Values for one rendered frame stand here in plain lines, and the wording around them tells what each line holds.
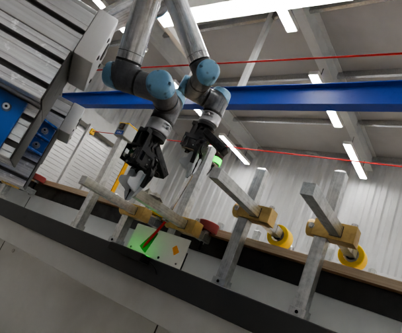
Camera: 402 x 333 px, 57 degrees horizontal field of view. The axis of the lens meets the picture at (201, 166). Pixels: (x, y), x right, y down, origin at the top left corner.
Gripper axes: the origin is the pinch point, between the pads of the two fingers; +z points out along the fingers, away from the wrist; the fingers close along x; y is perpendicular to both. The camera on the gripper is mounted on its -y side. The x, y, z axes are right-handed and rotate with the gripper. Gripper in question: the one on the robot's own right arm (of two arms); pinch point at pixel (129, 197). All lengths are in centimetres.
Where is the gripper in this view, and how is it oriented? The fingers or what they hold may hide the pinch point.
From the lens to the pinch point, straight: 109.1
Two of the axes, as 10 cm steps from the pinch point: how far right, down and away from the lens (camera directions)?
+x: 7.8, 1.3, -6.1
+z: -3.9, 8.7, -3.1
